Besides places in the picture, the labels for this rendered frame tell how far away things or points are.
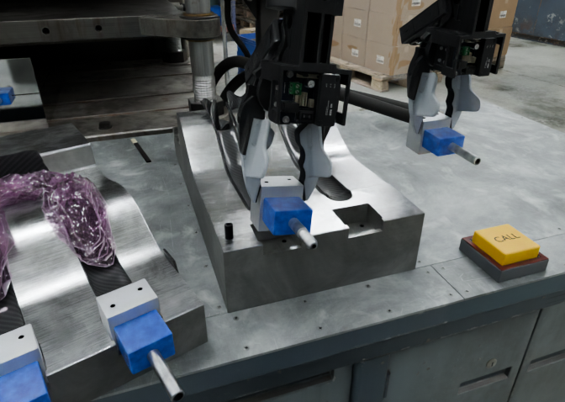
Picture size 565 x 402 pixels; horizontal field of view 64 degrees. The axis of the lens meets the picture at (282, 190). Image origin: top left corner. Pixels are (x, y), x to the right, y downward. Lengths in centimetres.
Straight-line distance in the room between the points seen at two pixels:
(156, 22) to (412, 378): 94
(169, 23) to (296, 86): 78
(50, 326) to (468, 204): 64
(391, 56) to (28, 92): 355
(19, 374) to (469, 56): 61
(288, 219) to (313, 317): 14
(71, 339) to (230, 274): 17
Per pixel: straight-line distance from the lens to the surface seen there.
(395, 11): 433
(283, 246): 55
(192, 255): 66
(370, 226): 60
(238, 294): 54
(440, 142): 68
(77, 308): 53
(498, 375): 97
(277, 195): 50
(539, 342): 95
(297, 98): 43
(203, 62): 118
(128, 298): 48
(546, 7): 759
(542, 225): 82
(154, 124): 121
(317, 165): 49
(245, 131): 47
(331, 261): 56
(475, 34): 64
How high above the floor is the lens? 118
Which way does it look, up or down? 28 degrees down
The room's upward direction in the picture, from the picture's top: straight up
